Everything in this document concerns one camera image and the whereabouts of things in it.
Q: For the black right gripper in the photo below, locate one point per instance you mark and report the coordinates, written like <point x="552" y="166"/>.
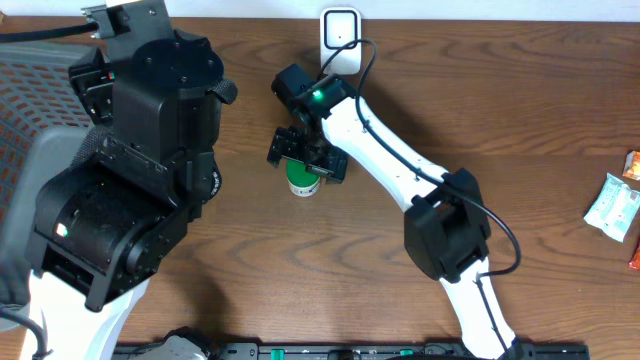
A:
<point x="285" y="144"/>

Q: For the green lid jar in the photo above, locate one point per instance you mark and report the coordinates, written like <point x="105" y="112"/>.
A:
<point x="302" y="183"/>

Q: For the teal snack packet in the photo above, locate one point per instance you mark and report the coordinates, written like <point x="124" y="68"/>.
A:
<point x="614" y="209"/>

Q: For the red TOP chocolate bar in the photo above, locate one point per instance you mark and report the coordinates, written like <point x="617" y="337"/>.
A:
<point x="634" y="262"/>

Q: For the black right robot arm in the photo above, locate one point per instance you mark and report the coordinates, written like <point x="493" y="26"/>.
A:
<point x="446" y="224"/>

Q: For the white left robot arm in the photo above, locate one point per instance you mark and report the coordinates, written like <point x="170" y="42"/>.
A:
<point x="103" y="225"/>

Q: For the grey plastic basket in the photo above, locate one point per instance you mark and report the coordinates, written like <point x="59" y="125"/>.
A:
<point x="42" y="126"/>

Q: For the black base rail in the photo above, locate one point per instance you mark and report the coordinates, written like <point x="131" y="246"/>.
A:
<point x="350" y="350"/>

